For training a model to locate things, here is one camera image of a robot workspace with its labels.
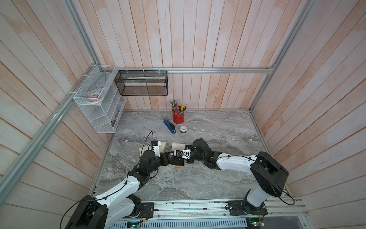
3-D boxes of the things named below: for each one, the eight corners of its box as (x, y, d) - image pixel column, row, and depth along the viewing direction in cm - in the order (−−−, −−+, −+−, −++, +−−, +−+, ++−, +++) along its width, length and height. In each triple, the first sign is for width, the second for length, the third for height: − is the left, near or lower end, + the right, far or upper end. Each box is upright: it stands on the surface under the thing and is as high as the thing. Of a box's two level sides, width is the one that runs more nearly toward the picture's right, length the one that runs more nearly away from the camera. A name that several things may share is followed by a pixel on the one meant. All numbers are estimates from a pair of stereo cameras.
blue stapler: (172, 134, 107) (172, 130, 103) (163, 122, 115) (163, 118, 111) (176, 132, 108) (176, 128, 104) (167, 120, 116) (167, 116, 112)
